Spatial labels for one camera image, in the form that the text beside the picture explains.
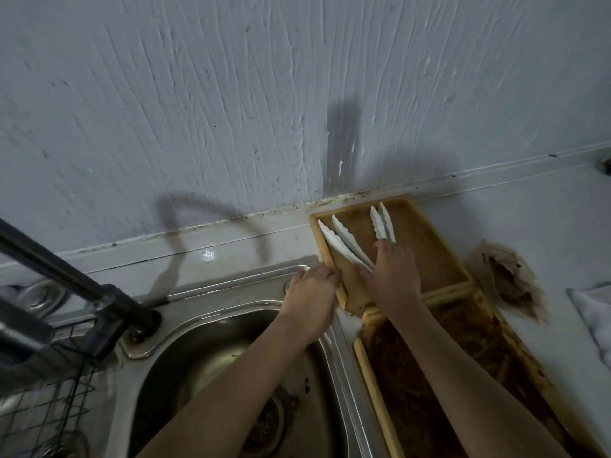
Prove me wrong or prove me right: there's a person's left hand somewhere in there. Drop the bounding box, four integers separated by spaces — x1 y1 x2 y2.
281 263 343 344

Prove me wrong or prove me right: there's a person's right hand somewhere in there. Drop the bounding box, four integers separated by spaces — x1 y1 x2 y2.
367 239 425 321

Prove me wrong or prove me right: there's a stainless steel double sink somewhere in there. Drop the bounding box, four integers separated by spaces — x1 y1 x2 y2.
0 254 397 458

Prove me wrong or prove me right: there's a wooden two-compartment tray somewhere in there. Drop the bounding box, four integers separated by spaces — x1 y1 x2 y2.
353 281 607 458

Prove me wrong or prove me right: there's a curved steel faucet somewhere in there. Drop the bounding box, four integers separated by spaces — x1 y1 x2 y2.
0 216 162 366

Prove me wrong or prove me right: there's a person's left forearm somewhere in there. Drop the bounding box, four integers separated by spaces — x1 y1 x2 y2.
136 317 330 458

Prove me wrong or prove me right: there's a round metal sink drain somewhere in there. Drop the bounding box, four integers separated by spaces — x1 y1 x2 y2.
238 393 287 456
43 429 92 458

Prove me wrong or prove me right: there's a round metal sink stopper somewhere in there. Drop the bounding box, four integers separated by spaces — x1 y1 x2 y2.
14 279 69 314

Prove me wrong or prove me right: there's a stained crumpled plastic bag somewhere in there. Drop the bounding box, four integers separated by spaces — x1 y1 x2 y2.
465 240 550 325

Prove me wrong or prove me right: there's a crumpled white tissue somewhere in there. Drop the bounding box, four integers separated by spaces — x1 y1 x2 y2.
566 283 611 370

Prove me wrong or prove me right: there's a black wire rack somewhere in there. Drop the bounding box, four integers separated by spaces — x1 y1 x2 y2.
0 324 99 458

